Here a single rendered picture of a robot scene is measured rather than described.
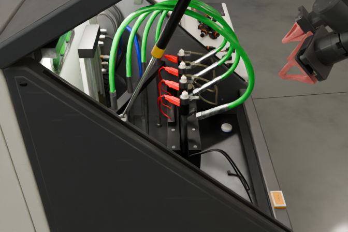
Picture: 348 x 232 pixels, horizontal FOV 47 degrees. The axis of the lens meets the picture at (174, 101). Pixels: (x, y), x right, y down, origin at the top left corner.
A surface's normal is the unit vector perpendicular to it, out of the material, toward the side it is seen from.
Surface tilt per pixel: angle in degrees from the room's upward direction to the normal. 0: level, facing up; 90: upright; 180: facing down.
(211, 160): 0
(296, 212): 0
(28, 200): 90
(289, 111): 0
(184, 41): 90
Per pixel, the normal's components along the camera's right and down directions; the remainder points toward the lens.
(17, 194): 0.02, 0.59
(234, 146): 0.00, -0.81
